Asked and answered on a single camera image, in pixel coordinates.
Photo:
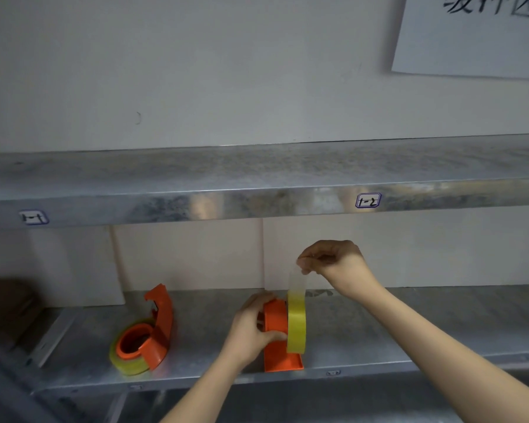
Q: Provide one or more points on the person's right hand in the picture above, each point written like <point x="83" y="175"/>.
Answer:
<point x="344" y="266"/>

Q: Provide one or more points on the person's left hand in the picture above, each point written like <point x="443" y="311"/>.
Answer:
<point x="242" y="334"/>

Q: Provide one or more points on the person's right fingers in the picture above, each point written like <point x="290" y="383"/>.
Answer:
<point x="313" y="257"/>

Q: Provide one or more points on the person's left thumb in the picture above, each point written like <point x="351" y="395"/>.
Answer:
<point x="273" y="337"/>

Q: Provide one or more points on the orange tape dispenser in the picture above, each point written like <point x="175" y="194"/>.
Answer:
<point x="275" y="319"/>
<point x="161" y="330"/>

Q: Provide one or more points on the yellow tape roll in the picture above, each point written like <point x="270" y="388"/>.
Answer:
<point x="297" y="321"/>
<point x="130" y="367"/>

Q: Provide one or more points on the person's left forearm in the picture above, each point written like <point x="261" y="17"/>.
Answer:
<point x="202" y="396"/>

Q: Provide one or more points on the person's right forearm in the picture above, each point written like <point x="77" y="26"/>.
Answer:
<point x="445" y="356"/>

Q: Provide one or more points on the white blue-rimmed shelf label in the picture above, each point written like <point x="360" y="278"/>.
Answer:
<point x="33" y="217"/>
<point x="368" y="201"/>

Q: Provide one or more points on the galvanized metal shelf board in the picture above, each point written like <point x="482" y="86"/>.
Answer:
<point x="247" y="180"/>
<point x="379" y="334"/>

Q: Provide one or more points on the white paper sign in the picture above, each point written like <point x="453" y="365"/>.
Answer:
<point x="467" y="39"/>

